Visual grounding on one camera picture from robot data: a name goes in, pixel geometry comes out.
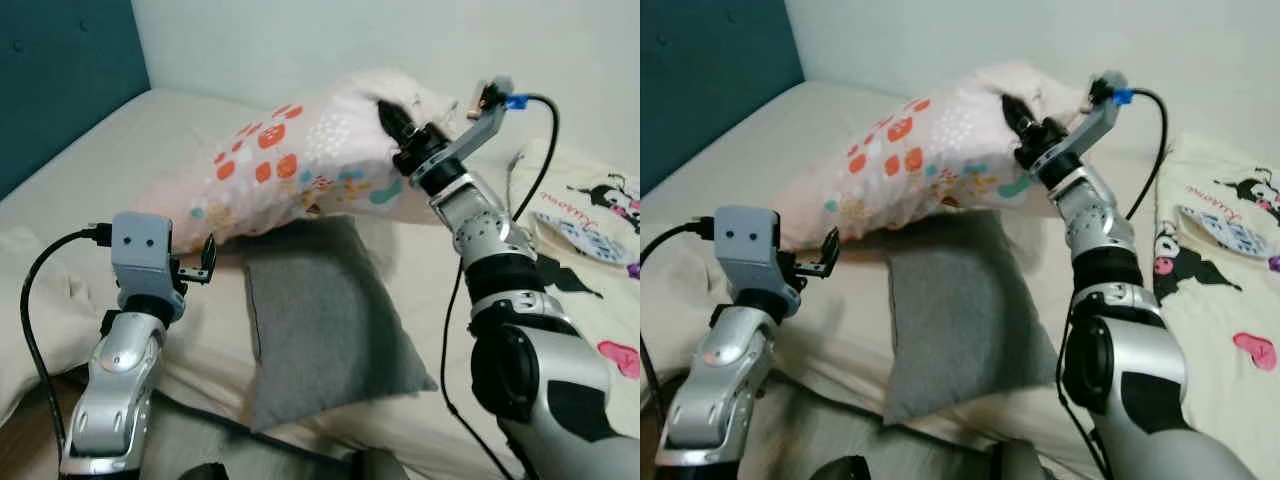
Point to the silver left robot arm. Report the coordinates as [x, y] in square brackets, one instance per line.
[115, 385]
[715, 380]

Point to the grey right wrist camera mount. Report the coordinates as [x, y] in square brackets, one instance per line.
[1095, 120]
[480, 125]

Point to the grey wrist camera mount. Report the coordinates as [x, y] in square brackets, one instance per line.
[748, 245]
[140, 250]
[1095, 120]
[480, 125]

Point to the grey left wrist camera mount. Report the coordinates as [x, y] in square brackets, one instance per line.
[748, 245]
[140, 250]

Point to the bed with cream sheet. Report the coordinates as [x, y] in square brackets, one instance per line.
[760, 150]
[150, 150]

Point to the pink patterned pillow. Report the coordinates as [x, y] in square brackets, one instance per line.
[300, 165]
[930, 160]

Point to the teal upholstered headboard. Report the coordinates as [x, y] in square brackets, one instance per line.
[60, 80]
[710, 80]

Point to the grey square pillow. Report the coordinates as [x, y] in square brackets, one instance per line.
[325, 330]
[960, 330]

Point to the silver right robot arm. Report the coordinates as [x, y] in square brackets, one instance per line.
[1140, 350]
[540, 350]

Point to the cream cartoon print blanket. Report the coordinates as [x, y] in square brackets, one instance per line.
[590, 300]
[1220, 300]

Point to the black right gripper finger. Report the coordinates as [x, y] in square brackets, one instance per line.
[395, 118]
[1018, 112]

